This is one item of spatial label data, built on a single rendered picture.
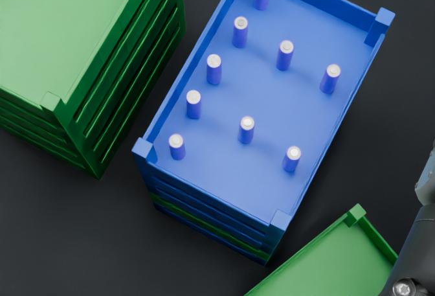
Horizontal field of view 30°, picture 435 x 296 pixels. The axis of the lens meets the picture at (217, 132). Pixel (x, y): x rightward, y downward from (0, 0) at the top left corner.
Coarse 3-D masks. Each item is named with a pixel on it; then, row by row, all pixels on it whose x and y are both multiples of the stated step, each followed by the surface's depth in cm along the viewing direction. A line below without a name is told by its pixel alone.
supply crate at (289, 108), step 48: (240, 0) 107; (288, 0) 107; (336, 0) 102; (240, 48) 105; (336, 48) 105; (240, 96) 104; (288, 96) 104; (336, 96) 104; (144, 144) 94; (192, 144) 102; (240, 144) 102; (288, 144) 102; (192, 192) 99; (240, 192) 100; (288, 192) 100
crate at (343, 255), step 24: (360, 216) 124; (312, 240) 126; (336, 240) 131; (360, 240) 131; (384, 240) 126; (288, 264) 130; (312, 264) 130; (336, 264) 130; (360, 264) 130; (384, 264) 130; (264, 288) 129; (288, 288) 129; (312, 288) 129; (336, 288) 129; (360, 288) 129
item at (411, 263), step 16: (432, 208) 34; (416, 224) 35; (432, 224) 34; (416, 240) 34; (432, 240) 33; (400, 256) 35; (416, 256) 33; (432, 256) 33; (400, 272) 34; (416, 272) 33; (432, 272) 32; (384, 288) 35; (400, 288) 34; (416, 288) 34; (432, 288) 32
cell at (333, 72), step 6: (330, 66) 98; (336, 66) 98; (330, 72) 98; (336, 72) 98; (324, 78) 100; (330, 78) 98; (336, 78) 98; (324, 84) 101; (330, 84) 100; (324, 90) 103; (330, 90) 102
